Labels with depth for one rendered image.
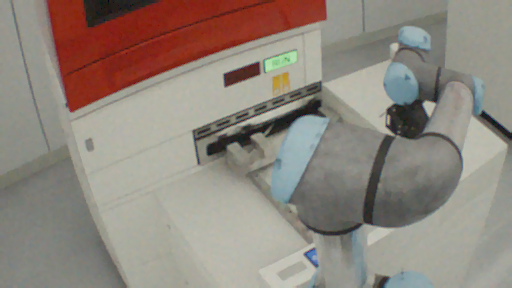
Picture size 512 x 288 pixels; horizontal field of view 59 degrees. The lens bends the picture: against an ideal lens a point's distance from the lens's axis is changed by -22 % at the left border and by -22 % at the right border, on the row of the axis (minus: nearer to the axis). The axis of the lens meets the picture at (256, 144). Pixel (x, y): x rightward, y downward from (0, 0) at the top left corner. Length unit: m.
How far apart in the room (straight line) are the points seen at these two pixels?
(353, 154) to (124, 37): 0.82
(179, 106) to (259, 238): 0.42
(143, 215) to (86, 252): 1.03
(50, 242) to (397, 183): 2.39
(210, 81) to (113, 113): 0.30
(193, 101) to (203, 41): 0.21
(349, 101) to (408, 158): 1.10
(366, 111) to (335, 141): 1.04
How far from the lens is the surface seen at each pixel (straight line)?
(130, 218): 1.73
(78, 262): 2.69
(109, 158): 1.57
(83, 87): 1.37
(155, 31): 1.38
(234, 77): 1.61
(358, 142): 0.66
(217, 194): 1.65
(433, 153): 0.67
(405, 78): 1.00
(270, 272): 1.26
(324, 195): 0.66
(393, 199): 0.64
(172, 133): 1.61
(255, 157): 1.66
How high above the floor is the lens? 1.95
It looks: 39 degrees down
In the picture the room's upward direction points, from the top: 5 degrees counter-clockwise
